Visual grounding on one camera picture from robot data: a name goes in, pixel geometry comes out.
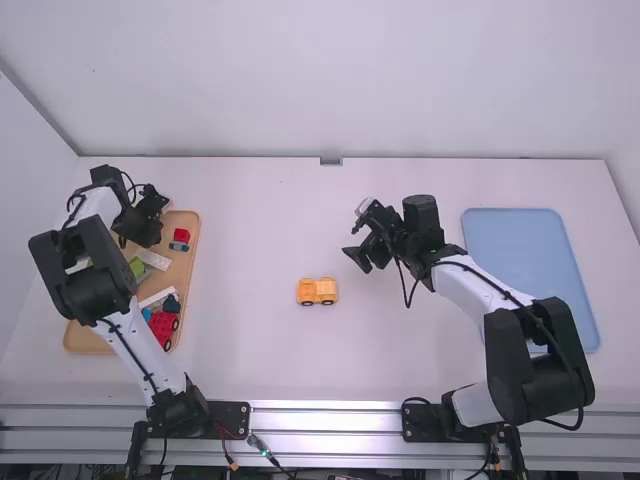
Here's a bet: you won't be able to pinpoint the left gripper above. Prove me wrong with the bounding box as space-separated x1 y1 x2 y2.
130 183 174 224

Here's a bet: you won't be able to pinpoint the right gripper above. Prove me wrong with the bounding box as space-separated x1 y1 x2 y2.
341 199 407 275

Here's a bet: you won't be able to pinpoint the long white toy brick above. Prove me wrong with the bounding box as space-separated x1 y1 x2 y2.
138 285 181 309
140 249 173 272

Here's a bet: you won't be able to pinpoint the green toy brick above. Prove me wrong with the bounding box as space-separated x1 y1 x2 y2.
128 255 154 285

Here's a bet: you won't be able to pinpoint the yellow toy car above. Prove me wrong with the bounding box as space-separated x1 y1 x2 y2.
295 275 342 308

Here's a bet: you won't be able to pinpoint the tan tray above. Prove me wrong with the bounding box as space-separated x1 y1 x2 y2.
62 209 202 356

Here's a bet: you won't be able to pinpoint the red wheeled toy brick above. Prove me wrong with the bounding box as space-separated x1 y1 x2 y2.
149 311 181 352

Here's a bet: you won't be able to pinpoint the blue mat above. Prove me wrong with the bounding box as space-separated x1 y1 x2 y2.
460 207 602 354

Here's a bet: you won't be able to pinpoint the silver rails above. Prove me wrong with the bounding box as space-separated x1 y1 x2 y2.
0 398 640 472

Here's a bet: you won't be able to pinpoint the black cable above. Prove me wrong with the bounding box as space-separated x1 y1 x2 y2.
118 170 147 206
548 399 587 433
394 253 423 310

